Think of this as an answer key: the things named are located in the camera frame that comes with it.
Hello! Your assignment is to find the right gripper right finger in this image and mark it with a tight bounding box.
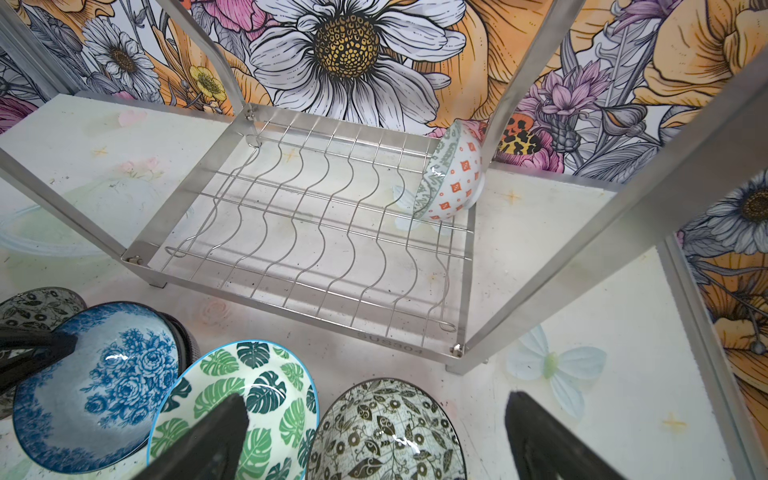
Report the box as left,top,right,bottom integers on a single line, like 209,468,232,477
504,391,622,480

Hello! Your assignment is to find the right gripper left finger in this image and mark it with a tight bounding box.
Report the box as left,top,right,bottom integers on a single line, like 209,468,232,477
135,394,249,480

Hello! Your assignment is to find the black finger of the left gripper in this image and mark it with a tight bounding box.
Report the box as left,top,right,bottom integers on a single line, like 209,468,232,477
1,328,78,393

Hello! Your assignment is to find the blue floral bowl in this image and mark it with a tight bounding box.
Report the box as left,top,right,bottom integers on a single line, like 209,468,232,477
12,302,199,474

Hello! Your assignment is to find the grey-green geometric pattern bowl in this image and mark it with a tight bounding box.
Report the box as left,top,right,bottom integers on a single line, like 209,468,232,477
412,120,485,221

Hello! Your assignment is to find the steel two-tier dish rack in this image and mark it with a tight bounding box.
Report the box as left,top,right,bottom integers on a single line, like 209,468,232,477
0,0,768,376

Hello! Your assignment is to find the green leaf pattern bowl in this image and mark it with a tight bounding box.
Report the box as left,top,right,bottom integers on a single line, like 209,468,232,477
147,340,320,479

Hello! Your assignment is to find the dark leaf pattern bowl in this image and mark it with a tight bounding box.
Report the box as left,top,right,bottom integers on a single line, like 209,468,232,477
305,378,467,479

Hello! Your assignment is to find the right aluminium frame post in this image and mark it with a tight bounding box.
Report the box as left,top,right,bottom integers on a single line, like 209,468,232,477
657,235,767,479

